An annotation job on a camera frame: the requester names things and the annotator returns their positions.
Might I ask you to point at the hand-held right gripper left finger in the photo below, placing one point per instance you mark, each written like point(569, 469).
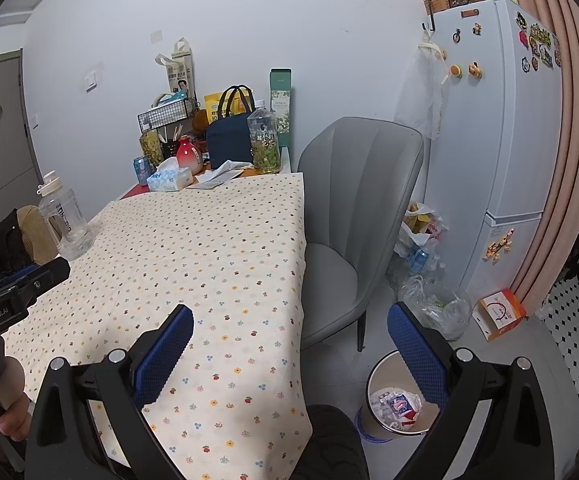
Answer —
point(167, 355)

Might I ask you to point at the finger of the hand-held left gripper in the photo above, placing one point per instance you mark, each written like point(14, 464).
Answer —
point(16, 277)
point(51, 275)

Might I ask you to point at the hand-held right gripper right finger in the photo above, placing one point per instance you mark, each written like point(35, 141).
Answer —
point(417, 355)

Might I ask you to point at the white waste bin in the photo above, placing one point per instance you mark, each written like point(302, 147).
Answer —
point(387, 370)

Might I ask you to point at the person's left hand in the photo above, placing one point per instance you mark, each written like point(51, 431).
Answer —
point(15, 410)

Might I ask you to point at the black jacket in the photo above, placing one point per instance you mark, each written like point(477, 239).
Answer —
point(1, 245)

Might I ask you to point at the tan chair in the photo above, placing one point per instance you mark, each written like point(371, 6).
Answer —
point(39, 230)

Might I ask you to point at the clear plastic bag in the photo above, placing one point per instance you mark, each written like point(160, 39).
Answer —
point(439, 310)

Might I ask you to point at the clear plastic water jug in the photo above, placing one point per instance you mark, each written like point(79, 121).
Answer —
point(66, 225)

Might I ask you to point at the red white wrapper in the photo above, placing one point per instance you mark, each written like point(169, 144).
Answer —
point(403, 407)

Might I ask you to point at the orange white cardboard box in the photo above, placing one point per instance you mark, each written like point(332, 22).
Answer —
point(499, 315)

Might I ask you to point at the floral tablecloth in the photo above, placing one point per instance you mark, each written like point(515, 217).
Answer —
point(209, 260)

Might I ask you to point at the white plastic bag of waste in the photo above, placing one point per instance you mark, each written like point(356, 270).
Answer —
point(419, 240)

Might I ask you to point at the grey door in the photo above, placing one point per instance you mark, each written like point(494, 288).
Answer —
point(4, 160)

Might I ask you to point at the person's dark trouser leg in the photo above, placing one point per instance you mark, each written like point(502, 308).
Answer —
point(329, 445)

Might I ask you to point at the gold figures fridge magnet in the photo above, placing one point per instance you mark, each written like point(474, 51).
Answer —
point(499, 245)

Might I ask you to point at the blue drink can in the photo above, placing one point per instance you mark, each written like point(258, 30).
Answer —
point(142, 170)

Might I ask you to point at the blue white tissue box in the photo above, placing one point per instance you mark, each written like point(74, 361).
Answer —
point(169, 180)

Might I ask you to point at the glass jar of pickles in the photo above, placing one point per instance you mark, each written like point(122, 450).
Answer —
point(150, 147)

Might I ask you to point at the dark cup of sticks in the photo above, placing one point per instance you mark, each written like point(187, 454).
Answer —
point(169, 149)

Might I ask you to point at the red white vase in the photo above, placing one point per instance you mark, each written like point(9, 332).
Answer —
point(189, 160)

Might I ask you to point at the grey upholstered chair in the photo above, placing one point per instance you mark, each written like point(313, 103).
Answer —
point(359, 175)

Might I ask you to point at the white folded cloth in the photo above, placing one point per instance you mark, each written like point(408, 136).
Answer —
point(224, 170)

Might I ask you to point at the navy lunch bag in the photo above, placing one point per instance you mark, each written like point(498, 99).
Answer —
point(227, 142)

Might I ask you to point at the white refrigerator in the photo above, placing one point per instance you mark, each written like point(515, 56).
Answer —
point(484, 135)

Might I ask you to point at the plastic bottle with plants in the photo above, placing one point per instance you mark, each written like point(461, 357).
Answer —
point(264, 145)

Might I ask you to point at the yellow snack bag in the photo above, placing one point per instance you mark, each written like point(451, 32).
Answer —
point(212, 105)

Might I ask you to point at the translucent hanging plastic bag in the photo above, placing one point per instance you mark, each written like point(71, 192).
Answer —
point(419, 100)

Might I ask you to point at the burger fridge magnet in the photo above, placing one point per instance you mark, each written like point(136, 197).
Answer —
point(456, 70)

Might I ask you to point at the tall green box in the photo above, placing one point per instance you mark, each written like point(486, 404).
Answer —
point(280, 85)

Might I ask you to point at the bicycle fridge magnet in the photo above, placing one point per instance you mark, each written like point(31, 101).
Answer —
point(457, 35)

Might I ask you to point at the small figure fridge magnet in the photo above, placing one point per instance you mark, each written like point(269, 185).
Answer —
point(477, 28)

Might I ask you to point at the black hook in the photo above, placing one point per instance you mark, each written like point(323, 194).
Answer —
point(432, 22)

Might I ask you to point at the cluster of fridge magnets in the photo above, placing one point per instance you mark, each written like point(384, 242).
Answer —
point(539, 42)

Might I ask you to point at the brown bar fridge magnet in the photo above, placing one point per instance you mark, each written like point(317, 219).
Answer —
point(470, 12)

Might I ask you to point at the brown wicker basket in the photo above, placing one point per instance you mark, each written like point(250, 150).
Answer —
point(438, 2)

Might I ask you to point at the white light switch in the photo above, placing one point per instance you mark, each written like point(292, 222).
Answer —
point(92, 81)

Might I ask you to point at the white wall outlet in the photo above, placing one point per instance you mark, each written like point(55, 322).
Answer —
point(156, 36)

